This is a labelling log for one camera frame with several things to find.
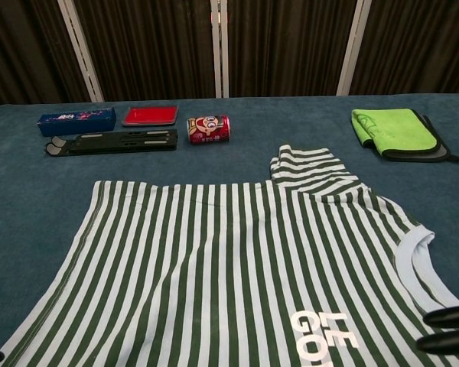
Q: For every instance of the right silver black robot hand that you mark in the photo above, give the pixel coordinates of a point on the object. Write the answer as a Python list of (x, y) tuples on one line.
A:
[(455, 317)]

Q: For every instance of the green white striped t-shirt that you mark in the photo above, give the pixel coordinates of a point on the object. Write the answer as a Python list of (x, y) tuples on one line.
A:
[(176, 267)]

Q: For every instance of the black folding stand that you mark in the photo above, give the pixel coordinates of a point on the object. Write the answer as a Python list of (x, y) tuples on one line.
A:
[(118, 142)]

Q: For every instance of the blue table cover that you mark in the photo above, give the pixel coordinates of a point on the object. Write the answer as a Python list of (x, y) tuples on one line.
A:
[(42, 199)]

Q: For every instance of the green grey microfiber cloth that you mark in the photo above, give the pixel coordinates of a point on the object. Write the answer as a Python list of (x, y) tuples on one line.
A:
[(394, 128)]

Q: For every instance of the blue printed cardboard box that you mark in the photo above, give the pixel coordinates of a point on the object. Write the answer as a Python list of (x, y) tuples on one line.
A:
[(76, 121)]

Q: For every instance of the dark brown curtain panel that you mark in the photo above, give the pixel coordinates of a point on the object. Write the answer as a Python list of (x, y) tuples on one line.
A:
[(23, 46), (149, 46), (287, 46), (417, 42)]

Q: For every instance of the red rectangular tray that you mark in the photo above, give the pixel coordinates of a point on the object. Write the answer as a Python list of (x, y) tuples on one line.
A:
[(150, 115)]

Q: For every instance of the red cartoon drink can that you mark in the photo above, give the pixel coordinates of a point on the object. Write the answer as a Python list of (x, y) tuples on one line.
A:
[(208, 130)]

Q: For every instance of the white partition post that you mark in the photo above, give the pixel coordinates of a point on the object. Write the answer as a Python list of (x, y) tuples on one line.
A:
[(352, 49), (219, 49), (80, 49)]

